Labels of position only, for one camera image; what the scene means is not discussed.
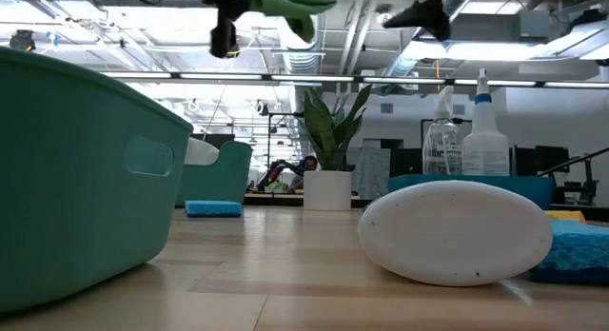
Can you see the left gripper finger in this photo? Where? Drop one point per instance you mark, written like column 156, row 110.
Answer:
column 223, row 36

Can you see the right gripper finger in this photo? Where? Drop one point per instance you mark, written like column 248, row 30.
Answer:
column 428, row 17

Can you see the green cloth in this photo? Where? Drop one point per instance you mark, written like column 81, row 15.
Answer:
column 285, row 3

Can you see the clear spray bottle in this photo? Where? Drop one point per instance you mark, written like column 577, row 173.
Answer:
column 442, row 150

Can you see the white spray bottle blue collar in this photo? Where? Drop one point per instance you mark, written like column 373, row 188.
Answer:
column 485, row 150

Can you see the blue sponge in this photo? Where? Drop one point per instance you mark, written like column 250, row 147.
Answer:
column 575, row 250
column 213, row 208

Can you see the white lotion bottle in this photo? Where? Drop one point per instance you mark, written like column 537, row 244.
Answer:
column 454, row 231

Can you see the yellow cloth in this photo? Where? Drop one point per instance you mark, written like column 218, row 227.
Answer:
column 566, row 216

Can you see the long ceiling light bar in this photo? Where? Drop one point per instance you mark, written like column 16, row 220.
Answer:
column 309, row 78

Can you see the green snake plant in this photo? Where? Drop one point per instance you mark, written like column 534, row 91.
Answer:
column 328, row 131

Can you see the large teal plastic bin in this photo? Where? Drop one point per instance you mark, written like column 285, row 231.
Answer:
column 223, row 179

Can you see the person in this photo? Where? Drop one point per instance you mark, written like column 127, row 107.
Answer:
column 304, row 167

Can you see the grey curtain panel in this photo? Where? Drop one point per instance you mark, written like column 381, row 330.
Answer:
column 368, row 169

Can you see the black monitors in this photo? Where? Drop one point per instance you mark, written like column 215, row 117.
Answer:
column 547, row 160

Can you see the white plant pot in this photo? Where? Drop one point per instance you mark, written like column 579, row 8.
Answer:
column 327, row 190

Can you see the blue tray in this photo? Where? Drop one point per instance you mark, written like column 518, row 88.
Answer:
column 533, row 190

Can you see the small teal plastic bin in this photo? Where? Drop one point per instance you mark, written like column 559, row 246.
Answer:
column 81, row 188

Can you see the black tripod stand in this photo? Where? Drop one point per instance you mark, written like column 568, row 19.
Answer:
column 590, row 179

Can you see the spiral silver air duct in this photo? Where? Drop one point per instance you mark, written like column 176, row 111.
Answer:
column 414, row 55

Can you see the corrugated silver air duct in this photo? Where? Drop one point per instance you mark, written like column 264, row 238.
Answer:
column 300, row 55

